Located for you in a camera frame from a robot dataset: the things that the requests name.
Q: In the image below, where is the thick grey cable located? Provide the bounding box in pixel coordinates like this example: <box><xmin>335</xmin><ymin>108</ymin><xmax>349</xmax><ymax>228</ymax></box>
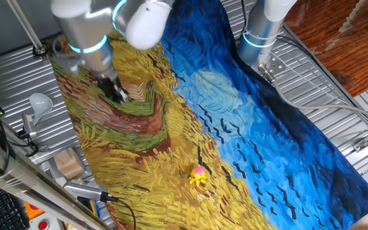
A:
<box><xmin>259</xmin><ymin>63</ymin><xmax>368</xmax><ymax>129</ymax></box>

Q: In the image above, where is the aluminium frame bar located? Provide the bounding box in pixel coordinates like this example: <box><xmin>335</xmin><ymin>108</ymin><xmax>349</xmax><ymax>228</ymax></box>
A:
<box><xmin>0</xmin><ymin>132</ymin><xmax>111</xmax><ymax>230</ymax></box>

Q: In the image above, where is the large wooden block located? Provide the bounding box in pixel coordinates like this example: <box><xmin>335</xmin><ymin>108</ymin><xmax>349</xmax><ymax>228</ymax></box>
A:
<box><xmin>53</xmin><ymin>147</ymin><xmax>86</xmax><ymax>180</ymax></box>

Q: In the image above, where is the silver depth camera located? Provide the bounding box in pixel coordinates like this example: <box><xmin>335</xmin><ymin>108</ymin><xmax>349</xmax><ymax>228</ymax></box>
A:
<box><xmin>63</xmin><ymin>179</ymin><xmax>109</xmax><ymax>203</ymax></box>
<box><xmin>20</xmin><ymin>113</ymin><xmax>38</xmax><ymax>140</ymax></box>

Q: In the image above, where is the yellow toy with pink star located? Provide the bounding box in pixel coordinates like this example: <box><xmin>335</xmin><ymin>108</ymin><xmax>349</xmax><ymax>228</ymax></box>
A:
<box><xmin>188</xmin><ymin>165</ymin><xmax>208</xmax><ymax>187</ymax></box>

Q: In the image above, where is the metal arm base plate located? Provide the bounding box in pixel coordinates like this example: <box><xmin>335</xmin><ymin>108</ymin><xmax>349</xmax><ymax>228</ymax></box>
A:
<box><xmin>257</xmin><ymin>52</ymin><xmax>287</xmax><ymax>77</ymax></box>

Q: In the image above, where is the painted wheatfield tablecloth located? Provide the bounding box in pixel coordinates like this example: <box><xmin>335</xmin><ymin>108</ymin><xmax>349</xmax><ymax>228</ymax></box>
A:
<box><xmin>48</xmin><ymin>0</ymin><xmax>368</xmax><ymax>230</ymax></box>

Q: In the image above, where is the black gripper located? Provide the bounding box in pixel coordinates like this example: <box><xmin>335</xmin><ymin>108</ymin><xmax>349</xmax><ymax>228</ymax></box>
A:
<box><xmin>96</xmin><ymin>73</ymin><xmax>130</xmax><ymax>105</ymax></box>

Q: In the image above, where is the orange box with red button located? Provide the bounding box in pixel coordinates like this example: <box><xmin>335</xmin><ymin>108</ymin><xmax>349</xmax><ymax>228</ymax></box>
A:
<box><xmin>24</xmin><ymin>201</ymin><xmax>45</xmax><ymax>220</ymax></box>

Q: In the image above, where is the black camera cable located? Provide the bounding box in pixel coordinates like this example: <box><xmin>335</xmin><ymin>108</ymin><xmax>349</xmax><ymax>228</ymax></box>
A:
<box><xmin>107</xmin><ymin>195</ymin><xmax>137</xmax><ymax>230</ymax></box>

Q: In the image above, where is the grey box with red button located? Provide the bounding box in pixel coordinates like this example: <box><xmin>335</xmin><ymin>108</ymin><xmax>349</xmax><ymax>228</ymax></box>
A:
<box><xmin>29</xmin><ymin>217</ymin><xmax>52</xmax><ymax>230</ymax></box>

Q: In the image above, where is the grey metal pole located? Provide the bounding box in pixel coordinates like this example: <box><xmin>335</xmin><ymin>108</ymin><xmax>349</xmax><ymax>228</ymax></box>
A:
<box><xmin>6</xmin><ymin>0</ymin><xmax>48</xmax><ymax>58</ymax></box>

